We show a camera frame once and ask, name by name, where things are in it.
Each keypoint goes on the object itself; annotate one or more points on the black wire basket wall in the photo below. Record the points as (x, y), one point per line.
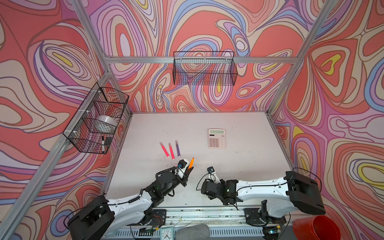
(84, 131)
(204, 68)

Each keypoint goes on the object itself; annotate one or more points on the black wire basket back wall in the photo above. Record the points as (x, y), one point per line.
(204, 68)

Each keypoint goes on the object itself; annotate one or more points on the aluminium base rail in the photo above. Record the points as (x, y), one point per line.
(223, 222)

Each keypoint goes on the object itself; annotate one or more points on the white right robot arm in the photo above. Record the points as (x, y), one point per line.
(282, 196)

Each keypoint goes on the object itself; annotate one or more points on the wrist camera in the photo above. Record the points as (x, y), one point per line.
(182, 167)
(211, 170)

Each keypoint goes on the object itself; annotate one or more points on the red bucket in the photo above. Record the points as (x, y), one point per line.
(316, 228)

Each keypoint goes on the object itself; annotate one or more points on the silver tape roll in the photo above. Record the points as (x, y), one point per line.
(108, 120)

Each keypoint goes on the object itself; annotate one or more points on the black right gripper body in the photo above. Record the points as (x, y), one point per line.
(221, 199)

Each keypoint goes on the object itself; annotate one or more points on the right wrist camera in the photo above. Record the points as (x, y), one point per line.
(211, 170)

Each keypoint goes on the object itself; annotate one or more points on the black wire basket left wall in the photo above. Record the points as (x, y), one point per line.
(84, 131)

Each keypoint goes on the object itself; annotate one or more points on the pink pen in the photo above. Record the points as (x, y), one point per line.
(165, 151)
(172, 152)

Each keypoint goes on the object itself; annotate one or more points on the black marker in basket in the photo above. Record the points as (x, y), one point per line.
(103, 144)

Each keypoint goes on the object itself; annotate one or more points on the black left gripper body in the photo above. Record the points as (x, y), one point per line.
(174, 183)

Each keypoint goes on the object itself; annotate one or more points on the purple pen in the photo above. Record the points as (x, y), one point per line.
(178, 150)

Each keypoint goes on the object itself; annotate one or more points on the small white clock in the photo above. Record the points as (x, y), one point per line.
(167, 234)

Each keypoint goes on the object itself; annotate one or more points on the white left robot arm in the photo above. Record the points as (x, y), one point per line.
(102, 216)

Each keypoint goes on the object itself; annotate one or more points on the pink desk calculator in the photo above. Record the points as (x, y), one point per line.
(217, 139)

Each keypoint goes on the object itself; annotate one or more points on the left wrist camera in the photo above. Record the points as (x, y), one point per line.
(182, 167)

